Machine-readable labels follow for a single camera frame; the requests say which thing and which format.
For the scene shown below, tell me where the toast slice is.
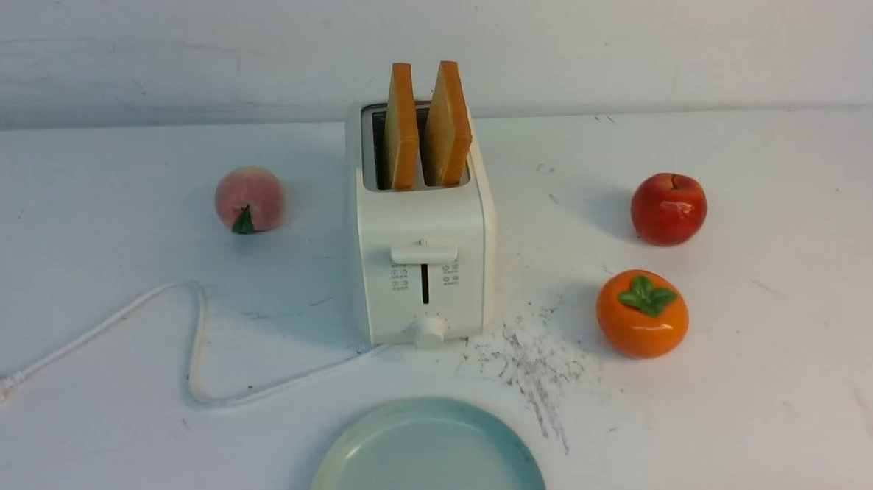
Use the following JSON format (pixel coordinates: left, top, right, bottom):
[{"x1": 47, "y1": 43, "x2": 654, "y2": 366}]
[
  {"x1": 422, "y1": 60, "x2": 473, "y2": 188},
  {"x1": 384, "y1": 63, "x2": 420, "y2": 191}
]

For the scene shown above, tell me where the white two-slot toaster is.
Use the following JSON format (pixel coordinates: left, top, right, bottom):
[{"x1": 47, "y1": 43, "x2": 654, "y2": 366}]
[{"x1": 344, "y1": 102, "x2": 499, "y2": 347}]

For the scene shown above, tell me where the pink peach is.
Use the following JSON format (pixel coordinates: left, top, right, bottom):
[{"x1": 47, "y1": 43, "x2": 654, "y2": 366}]
[{"x1": 213, "y1": 166, "x2": 287, "y2": 235}]

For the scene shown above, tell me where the light blue round plate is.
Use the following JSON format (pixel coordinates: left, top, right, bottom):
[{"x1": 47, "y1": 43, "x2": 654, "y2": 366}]
[{"x1": 309, "y1": 397, "x2": 547, "y2": 490}]

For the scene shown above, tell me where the orange persimmon with green leaf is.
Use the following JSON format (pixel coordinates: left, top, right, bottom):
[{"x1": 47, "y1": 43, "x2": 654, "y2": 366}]
[{"x1": 595, "y1": 269, "x2": 690, "y2": 359}]

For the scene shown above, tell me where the red apple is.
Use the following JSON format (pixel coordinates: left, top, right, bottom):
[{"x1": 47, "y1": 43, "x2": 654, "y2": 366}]
[{"x1": 630, "y1": 172, "x2": 708, "y2": 246}]

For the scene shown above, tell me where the white power cord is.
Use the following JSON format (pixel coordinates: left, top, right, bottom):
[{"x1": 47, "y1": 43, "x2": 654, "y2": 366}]
[{"x1": 0, "y1": 271, "x2": 396, "y2": 419}]

